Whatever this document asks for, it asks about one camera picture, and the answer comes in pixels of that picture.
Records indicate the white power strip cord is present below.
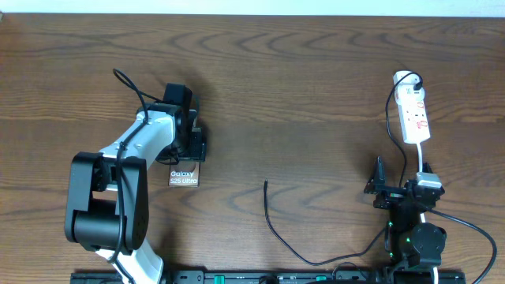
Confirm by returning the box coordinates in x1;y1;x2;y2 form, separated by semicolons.
415;142;440;284

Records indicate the black charger cable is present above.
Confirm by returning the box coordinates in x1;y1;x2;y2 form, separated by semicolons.
263;179;390;267

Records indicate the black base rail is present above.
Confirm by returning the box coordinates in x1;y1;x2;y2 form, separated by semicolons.
69;269;466;284

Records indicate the black usb charger plug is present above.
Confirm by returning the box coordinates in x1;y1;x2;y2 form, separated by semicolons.
413;80;423;91

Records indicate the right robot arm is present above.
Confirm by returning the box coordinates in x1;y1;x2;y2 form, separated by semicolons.
364;157;447;283

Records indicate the white power strip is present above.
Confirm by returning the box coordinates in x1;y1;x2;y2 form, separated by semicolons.
393;70;431;144

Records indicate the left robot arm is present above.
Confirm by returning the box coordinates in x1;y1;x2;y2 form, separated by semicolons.
64;84;206;284

